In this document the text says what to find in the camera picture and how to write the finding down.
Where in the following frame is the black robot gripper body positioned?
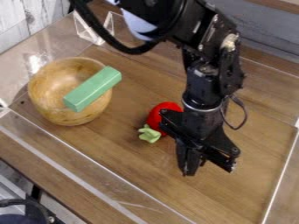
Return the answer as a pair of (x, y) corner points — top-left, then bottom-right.
(159, 108), (240, 172)

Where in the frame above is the green rectangular block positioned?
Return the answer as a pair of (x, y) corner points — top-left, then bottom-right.
(63, 66), (121, 112)

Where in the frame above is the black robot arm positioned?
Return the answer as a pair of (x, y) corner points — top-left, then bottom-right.
(111, 0), (246, 176)

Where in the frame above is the brown wooden bowl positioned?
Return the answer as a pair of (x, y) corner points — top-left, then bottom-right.
(27, 57), (112, 126)

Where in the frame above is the red plush strawberry toy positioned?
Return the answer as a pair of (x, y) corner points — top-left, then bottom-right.
(137, 101), (183, 144)

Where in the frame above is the clear acrylic tray enclosure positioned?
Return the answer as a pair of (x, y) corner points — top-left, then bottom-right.
(0, 18), (299, 224)

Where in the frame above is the black clamp with cable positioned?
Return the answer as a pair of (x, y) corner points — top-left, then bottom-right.
(0, 185), (65, 224)

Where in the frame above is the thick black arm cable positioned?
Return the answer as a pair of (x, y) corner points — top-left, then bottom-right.
(68, 0), (188, 56)

